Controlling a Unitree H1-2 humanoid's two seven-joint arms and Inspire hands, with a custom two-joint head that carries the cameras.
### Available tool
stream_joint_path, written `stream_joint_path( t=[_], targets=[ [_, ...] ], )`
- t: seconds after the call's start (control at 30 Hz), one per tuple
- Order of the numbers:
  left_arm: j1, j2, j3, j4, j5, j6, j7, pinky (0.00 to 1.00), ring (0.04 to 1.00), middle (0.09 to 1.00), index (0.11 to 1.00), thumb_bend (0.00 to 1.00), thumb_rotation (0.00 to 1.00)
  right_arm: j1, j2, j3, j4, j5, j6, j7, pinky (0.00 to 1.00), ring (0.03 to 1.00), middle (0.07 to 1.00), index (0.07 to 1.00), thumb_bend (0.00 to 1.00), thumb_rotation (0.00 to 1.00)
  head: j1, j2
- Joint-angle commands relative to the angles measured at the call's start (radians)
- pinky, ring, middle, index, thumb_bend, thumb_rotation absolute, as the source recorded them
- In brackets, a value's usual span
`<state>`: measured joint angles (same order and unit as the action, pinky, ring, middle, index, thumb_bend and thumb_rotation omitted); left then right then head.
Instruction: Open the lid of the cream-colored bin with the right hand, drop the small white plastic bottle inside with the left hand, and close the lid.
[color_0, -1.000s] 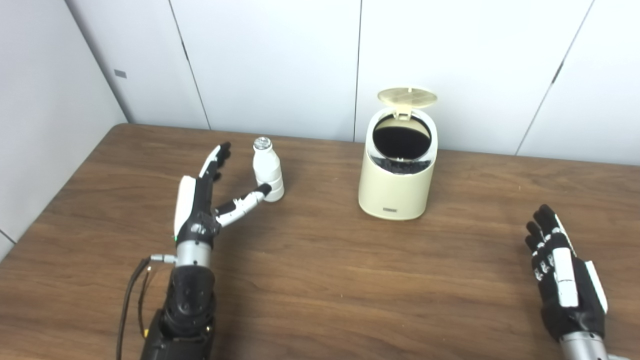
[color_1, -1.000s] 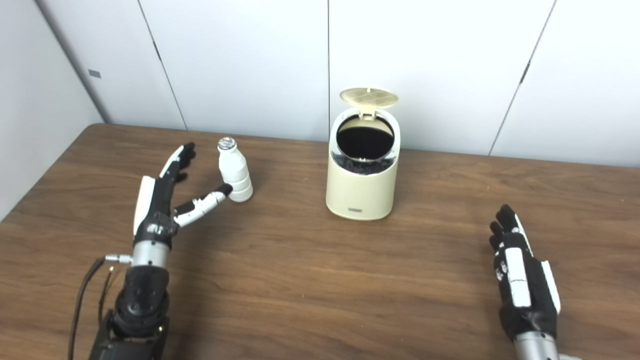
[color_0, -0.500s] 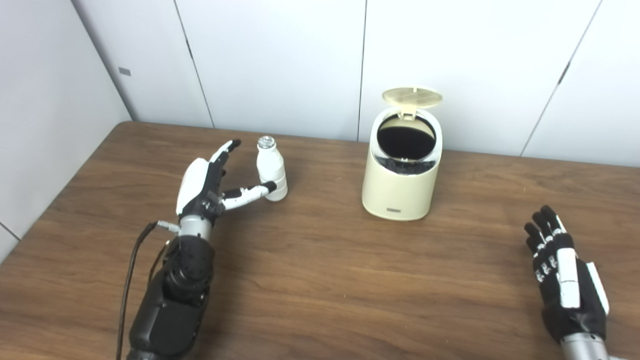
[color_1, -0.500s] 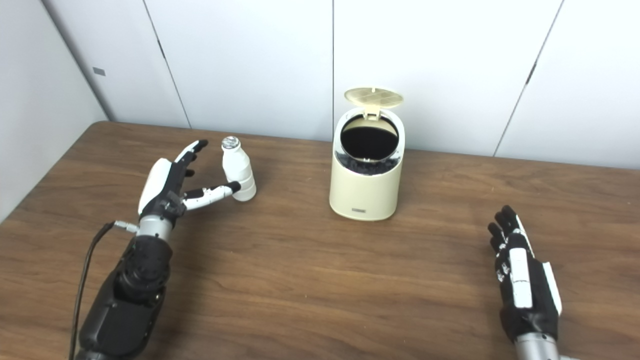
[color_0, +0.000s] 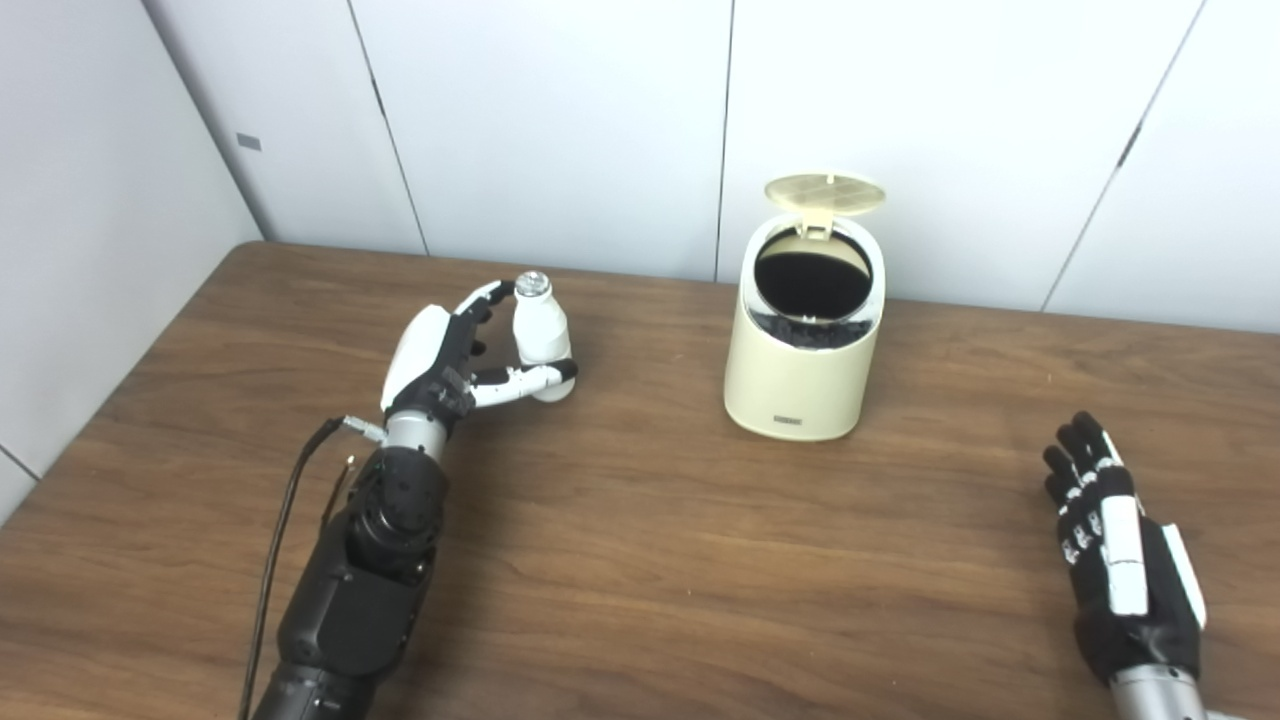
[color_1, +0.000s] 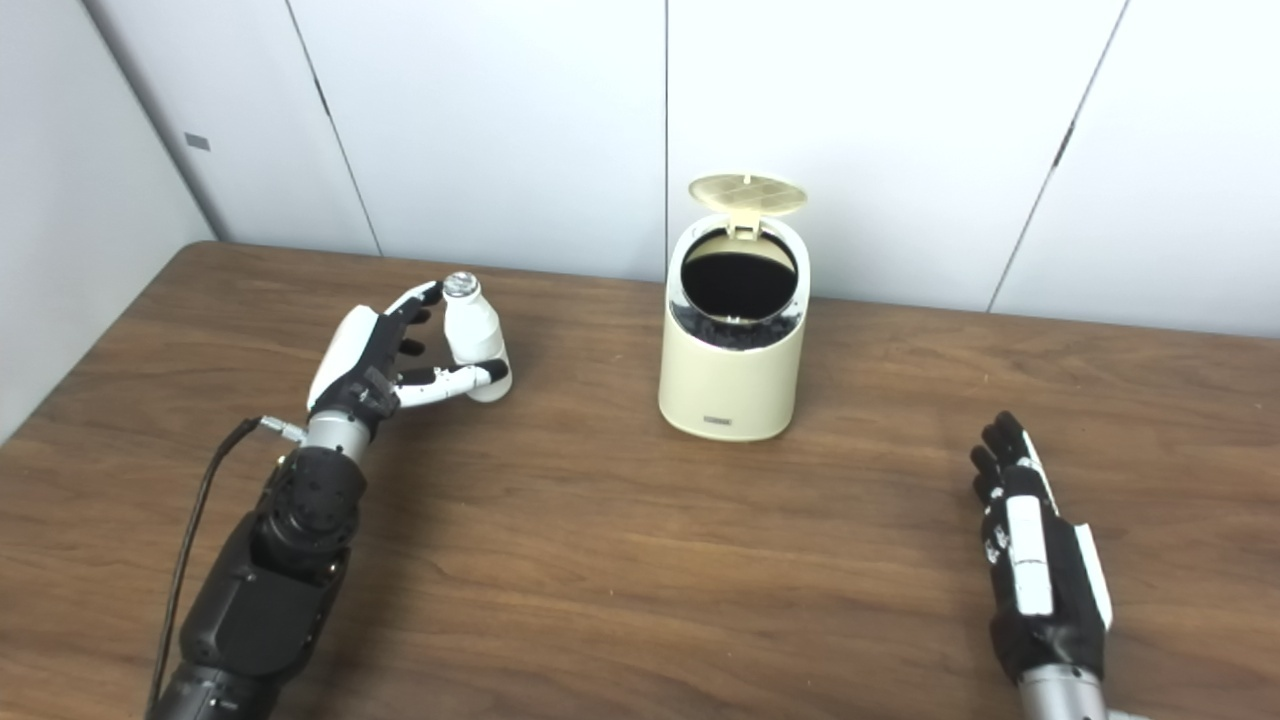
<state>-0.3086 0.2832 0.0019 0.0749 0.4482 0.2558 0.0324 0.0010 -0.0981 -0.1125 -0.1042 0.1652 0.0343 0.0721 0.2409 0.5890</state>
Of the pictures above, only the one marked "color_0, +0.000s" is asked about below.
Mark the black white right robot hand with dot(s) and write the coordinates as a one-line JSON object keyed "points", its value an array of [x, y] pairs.
{"points": [[1125, 560]]}

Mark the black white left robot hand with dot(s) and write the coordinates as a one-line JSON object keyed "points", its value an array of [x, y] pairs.
{"points": [[440, 360]]}

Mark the small white plastic bottle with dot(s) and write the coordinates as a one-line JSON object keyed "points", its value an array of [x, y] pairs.
{"points": [[540, 335]]}

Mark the cream-colored bin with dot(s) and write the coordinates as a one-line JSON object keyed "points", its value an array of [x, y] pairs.
{"points": [[800, 385]]}

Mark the cream round bin lid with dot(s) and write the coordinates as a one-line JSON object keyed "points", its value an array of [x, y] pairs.
{"points": [[825, 192]]}

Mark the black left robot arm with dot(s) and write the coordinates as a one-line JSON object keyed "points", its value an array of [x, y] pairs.
{"points": [[360, 590]]}

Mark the black bin liner bag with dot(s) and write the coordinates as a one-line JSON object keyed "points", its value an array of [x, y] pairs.
{"points": [[812, 280]]}

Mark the small grey wall plate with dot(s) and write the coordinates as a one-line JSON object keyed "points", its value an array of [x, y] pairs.
{"points": [[249, 142]]}

